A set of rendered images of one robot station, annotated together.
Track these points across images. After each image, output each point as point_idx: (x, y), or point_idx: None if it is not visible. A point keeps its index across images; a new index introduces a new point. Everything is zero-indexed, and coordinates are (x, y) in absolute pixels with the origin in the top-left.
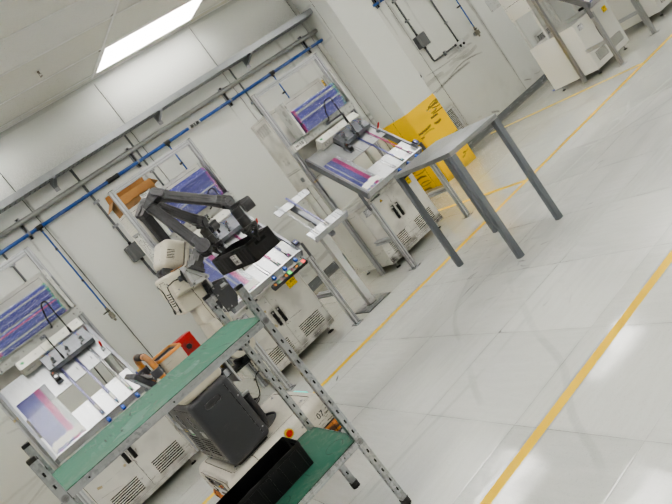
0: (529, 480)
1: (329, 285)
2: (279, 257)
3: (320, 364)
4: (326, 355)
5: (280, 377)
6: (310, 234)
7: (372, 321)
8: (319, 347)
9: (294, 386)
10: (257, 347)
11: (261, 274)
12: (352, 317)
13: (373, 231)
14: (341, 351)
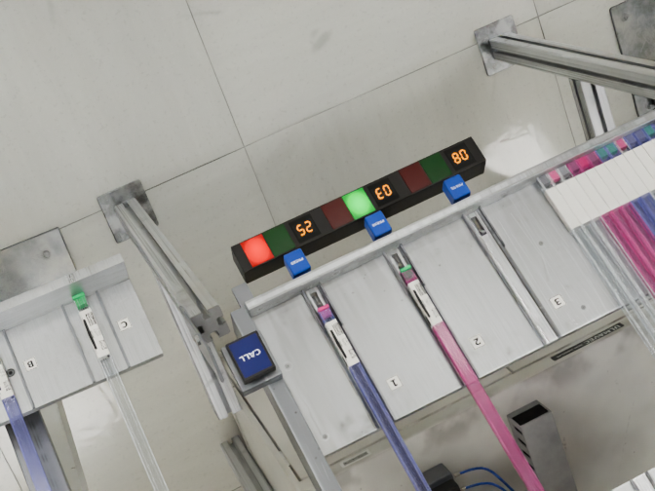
0: None
1: (171, 252)
2: (382, 322)
3: (357, 53)
4: (317, 103)
5: (530, 38)
6: (137, 340)
7: (75, 87)
8: (321, 263)
9: (482, 26)
10: (611, 56)
11: (520, 244)
12: (139, 205)
13: None
14: (260, 15)
